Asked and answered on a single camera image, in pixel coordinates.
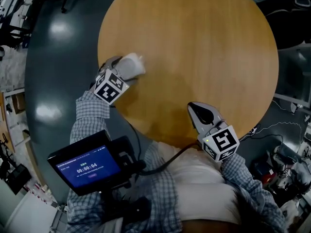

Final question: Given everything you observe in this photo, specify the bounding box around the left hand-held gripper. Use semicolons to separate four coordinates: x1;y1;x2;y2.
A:
93;56;138;105

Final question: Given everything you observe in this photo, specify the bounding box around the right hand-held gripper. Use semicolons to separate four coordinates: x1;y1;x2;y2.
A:
187;101;241;163

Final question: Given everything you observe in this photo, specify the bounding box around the white object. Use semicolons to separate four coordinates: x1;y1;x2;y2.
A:
116;52;147;80

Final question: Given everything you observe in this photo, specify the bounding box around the person's right forearm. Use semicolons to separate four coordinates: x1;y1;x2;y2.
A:
219;152;289;233

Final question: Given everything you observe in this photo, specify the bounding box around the person's left forearm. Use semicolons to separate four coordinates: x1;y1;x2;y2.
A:
69;89;112;146

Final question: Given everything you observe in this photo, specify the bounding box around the person's torso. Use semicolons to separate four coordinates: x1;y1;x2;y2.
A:
143;141;242;225

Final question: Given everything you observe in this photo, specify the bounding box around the black chair base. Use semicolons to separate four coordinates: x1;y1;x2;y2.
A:
60;0;75;15

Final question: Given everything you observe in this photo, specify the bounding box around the black screen device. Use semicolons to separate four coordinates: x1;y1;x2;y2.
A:
47;129;122;197

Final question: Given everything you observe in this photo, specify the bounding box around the cardboard box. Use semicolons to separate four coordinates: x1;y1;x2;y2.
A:
11;93;27;114

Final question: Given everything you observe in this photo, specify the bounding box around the black chest pouch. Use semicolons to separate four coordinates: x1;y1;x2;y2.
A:
101;188;153;230

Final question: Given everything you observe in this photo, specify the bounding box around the black office chair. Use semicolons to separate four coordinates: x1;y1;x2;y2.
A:
256;0;311;50

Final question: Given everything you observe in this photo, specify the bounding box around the black box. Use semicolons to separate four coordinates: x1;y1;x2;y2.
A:
0;163;33;195

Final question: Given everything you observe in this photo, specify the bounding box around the thick black cable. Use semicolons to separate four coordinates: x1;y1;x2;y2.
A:
139;141;204;176

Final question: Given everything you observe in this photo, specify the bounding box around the white floor cable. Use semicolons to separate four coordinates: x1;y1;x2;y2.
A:
239;98;309;142

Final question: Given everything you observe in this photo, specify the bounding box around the thin black cable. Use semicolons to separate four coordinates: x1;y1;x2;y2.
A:
109;104;143;162

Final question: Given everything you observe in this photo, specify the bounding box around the black screen mount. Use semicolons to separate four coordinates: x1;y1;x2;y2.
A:
109;135;147;189

